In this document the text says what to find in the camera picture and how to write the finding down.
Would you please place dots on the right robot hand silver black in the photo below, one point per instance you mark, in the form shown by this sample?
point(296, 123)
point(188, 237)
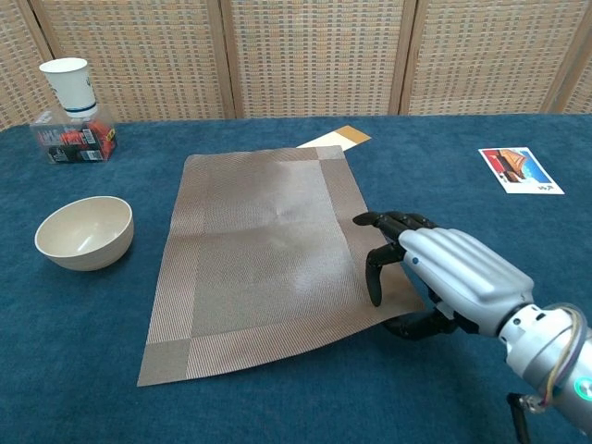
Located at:
point(462, 268)

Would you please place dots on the beige woven placemat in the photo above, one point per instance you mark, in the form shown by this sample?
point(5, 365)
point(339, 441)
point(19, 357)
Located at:
point(259, 259)

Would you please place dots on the beige round bowl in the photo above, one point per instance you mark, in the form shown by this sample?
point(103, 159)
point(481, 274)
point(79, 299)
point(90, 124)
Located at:
point(85, 236)

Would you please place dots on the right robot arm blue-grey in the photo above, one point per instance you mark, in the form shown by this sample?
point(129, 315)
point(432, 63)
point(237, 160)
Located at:
point(546, 351)

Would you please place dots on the colourful picture postcard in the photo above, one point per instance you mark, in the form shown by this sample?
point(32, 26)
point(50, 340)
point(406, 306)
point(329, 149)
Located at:
point(520, 170)

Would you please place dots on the tan white bookmark with tassel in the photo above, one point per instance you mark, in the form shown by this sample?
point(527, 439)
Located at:
point(351, 135)

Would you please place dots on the woven bamboo folding screen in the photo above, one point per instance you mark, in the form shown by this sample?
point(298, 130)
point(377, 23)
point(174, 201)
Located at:
point(314, 55)

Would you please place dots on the white paper cup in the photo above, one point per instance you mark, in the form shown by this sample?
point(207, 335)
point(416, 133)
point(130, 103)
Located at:
point(69, 88)

